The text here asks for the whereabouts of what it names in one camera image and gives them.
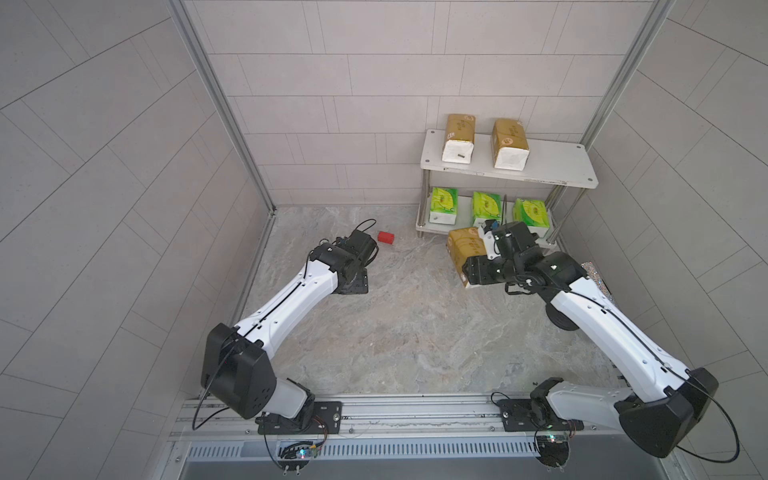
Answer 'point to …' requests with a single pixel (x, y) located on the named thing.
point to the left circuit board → (295, 457)
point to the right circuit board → (553, 450)
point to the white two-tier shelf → (555, 163)
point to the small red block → (386, 237)
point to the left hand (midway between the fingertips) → (350, 283)
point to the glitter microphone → (593, 273)
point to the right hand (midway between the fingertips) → (471, 266)
